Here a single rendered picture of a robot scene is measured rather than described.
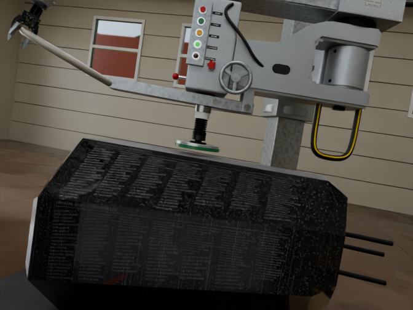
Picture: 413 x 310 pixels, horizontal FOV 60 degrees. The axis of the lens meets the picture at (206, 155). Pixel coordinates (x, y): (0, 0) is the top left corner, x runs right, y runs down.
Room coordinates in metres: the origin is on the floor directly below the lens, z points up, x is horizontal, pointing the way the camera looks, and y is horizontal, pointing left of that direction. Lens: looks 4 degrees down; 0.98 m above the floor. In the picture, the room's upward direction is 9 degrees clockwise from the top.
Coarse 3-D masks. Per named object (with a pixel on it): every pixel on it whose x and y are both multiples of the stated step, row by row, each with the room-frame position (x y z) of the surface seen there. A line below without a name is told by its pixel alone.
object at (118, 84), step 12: (120, 84) 1.67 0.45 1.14; (132, 84) 1.67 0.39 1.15; (144, 84) 1.67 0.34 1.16; (156, 96) 1.68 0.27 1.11; (168, 96) 1.68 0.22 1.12; (180, 96) 1.68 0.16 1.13; (192, 96) 1.68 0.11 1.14; (204, 96) 1.68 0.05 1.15; (216, 108) 1.80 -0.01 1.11; (228, 108) 1.69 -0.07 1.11; (240, 108) 1.69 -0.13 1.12; (252, 108) 1.69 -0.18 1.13
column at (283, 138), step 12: (288, 24) 2.38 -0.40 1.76; (300, 24) 2.31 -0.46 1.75; (312, 24) 2.32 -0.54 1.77; (288, 36) 2.35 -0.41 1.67; (276, 120) 2.32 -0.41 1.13; (288, 120) 2.31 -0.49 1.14; (276, 132) 2.30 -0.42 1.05; (288, 132) 2.32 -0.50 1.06; (300, 132) 2.33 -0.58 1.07; (264, 144) 2.45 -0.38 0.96; (276, 144) 2.30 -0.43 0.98; (288, 144) 2.32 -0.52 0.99; (300, 144) 2.34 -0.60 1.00; (264, 156) 2.41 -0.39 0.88; (276, 156) 2.30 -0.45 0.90; (288, 156) 2.32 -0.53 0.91; (288, 168) 2.32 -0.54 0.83
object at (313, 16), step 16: (240, 0) 1.71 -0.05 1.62; (256, 0) 1.68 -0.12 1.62; (272, 0) 1.65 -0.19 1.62; (288, 0) 1.65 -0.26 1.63; (304, 0) 1.65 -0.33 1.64; (320, 0) 1.65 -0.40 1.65; (336, 0) 1.66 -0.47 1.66; (352, 0) 1.64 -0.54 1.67; (368, 0) 1.64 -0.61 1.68; (384, 0) 1.65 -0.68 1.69; (400, 0) 1.65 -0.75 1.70; (272, 16) 1.85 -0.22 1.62; (288, 16) 1.82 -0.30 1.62; (304, 16) 1.78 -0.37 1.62; (320, 16) 1.75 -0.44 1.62; (336, 16) 1.70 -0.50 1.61; (352, 16) 1.67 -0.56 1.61; (368, 16) 1.65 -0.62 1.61; (384, 16) 1.65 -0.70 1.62; (400, 16) 1.65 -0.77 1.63
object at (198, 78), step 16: (208, 0) 1.63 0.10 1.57; (224, 0) 1.64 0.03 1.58; (224, 16) 1.64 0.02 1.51; (208, 32) 1.63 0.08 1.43; (224, 32) 1.64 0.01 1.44; (224, 48) 1.64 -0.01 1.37; (224, 64) 1.64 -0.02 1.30; (192, 80) 1.63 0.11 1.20; (208, 80) 1.64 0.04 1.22; (224, 80) 1.64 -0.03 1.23; (224, 96) 1.74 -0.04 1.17
